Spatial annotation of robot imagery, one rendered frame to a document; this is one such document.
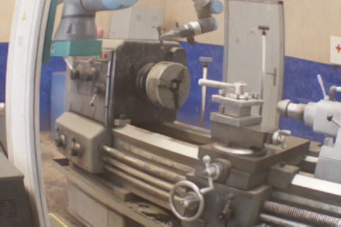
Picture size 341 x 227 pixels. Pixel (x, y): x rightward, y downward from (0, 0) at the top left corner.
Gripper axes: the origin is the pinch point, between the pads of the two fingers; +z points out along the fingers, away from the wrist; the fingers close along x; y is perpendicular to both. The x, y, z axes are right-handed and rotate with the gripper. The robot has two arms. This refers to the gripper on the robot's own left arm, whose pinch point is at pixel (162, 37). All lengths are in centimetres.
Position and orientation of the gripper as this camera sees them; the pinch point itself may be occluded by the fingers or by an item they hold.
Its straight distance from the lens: 236.3
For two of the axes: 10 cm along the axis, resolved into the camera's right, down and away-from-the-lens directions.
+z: -9.0, 3.3, -2.9
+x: 3.8, 2.7, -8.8
